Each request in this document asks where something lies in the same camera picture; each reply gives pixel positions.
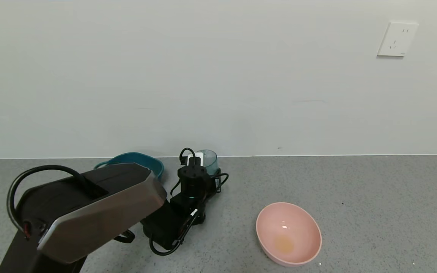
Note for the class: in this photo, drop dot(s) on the white wall socket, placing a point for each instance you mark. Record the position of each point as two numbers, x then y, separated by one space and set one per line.
396 40

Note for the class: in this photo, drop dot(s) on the clear ribbed plastic cup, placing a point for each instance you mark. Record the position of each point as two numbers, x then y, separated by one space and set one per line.
210 161

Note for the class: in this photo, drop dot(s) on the pink bowl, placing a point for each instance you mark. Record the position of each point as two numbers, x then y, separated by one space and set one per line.
288 231

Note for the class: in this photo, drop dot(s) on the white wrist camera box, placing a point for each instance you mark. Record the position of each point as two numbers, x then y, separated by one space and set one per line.
199 157

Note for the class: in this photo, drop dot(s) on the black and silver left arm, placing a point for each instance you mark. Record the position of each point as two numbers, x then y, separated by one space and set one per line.
97 212

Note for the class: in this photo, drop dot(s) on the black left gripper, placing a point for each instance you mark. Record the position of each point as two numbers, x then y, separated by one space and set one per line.
217 182

